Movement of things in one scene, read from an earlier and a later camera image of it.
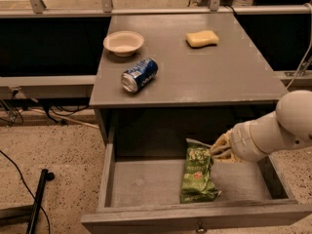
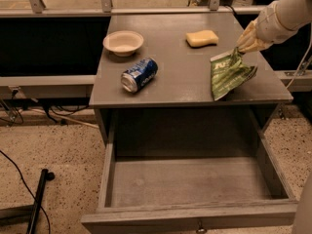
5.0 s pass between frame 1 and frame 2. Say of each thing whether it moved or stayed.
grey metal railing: stayed
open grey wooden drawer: stayed
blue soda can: stayed
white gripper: moved
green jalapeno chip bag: moved
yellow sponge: stayed
